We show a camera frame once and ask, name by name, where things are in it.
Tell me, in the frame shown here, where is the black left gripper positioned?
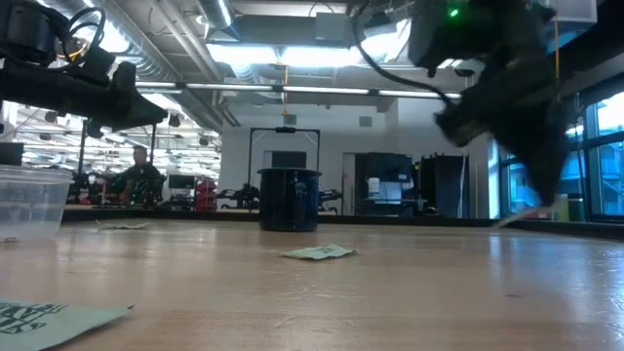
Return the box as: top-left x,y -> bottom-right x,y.
46,46 -> 170,133

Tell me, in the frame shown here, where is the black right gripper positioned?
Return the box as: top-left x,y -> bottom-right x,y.
408,0 -> 571,209

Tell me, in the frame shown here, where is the green stevia sweetener packet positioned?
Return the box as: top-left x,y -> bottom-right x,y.
280,244 -> 359,261
0,297 -> 136,351
96,221 -> 152,231

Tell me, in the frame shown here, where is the person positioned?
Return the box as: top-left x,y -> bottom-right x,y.
119,144 -> 165,206

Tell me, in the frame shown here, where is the black storage cabinet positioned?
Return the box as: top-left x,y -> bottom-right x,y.
354,152 -> 415,216
419,154 -> 469,219

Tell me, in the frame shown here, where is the red background object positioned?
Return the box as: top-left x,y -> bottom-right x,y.
194,178 -> 218,213

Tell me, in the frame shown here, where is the clear plastic container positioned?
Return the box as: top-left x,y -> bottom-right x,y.
0,164 -> 74,244

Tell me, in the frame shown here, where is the black mug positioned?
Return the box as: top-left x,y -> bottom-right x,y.
256,168 -> 323,233

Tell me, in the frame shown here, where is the grey ceiling box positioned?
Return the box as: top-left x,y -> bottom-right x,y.
314,12 -> 355,43

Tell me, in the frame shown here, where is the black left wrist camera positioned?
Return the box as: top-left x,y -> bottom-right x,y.
110,60 -> 138,97

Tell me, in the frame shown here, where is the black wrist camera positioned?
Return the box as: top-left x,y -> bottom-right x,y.
110,60 -> 138,97
435,103 -> 490,148

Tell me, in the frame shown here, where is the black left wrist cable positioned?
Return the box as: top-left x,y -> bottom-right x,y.
58,5 -> 107,64

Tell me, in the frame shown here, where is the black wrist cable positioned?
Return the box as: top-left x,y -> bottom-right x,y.
351,0 -> 457,106
58,5 -> 107,64

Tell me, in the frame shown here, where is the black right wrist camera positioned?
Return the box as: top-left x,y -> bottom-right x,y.
435,103 -> 490,148

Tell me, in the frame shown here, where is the black background rig frame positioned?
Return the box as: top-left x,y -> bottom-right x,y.
247,125 -> 323,170

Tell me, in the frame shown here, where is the black aluminium table frame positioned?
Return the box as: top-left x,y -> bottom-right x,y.
61,204 -> 624,241

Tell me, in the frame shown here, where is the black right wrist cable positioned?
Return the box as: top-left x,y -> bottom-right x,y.
351,0 -> 457,106

